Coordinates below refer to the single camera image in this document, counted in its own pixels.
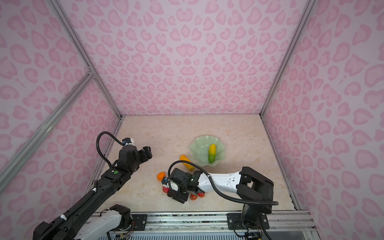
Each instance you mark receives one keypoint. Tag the green scalloped fruit bowl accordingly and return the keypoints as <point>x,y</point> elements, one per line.
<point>200,147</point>

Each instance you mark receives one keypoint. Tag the yellow fake corn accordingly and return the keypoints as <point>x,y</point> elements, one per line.
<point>186,162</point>

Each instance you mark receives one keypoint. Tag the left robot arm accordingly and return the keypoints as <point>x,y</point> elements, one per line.
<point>68,224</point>

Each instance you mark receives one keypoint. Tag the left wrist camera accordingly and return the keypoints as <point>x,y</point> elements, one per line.
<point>128,142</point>

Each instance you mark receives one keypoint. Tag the red fake grape bunch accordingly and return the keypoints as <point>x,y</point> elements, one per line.
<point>194,197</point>

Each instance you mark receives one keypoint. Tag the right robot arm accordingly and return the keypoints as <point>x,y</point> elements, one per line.
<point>247,187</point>

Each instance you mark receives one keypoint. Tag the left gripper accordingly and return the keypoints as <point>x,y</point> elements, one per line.
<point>148,152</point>

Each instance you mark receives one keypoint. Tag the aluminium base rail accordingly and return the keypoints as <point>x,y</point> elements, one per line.
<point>279,225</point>

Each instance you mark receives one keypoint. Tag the fake orange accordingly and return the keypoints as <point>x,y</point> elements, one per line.
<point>160,176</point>

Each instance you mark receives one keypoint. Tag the fake strawberry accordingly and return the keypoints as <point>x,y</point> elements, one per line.
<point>165,189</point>

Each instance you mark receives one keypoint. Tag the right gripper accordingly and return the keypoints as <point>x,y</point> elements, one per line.
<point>177,197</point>

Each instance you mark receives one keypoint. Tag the green yellow fake mango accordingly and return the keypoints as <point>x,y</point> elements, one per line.
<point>212,153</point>

